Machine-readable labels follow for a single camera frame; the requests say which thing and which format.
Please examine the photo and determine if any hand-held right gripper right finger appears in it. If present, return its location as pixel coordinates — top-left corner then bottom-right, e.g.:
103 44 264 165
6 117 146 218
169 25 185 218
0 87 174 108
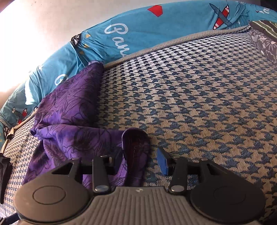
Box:
157 147 229 194

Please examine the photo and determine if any green striped cloth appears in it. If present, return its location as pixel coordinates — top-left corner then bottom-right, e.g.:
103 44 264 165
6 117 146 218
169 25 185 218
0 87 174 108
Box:
250 20 277 41

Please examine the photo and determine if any houndstooth mattress cover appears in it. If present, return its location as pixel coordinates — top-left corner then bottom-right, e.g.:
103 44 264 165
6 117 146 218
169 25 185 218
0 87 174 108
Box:
0 25 277 225

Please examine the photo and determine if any purple floral sweater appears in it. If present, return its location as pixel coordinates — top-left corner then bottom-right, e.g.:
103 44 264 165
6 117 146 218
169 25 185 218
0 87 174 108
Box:
22 61 152 188

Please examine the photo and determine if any black garment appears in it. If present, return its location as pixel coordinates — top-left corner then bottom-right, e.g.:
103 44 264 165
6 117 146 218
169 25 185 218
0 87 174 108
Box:
0 154 13 205

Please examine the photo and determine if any grey patterned cloth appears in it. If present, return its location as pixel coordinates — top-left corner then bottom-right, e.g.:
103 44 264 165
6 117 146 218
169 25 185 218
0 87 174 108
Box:
248 29 277 63

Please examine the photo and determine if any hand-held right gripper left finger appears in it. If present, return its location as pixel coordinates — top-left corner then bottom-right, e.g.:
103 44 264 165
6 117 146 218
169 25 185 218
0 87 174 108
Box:
52 149 123 194

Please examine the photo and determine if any blue airplane print bed sheet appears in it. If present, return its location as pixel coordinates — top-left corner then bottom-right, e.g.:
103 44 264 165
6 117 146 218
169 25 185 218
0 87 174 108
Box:
0 0 277 150

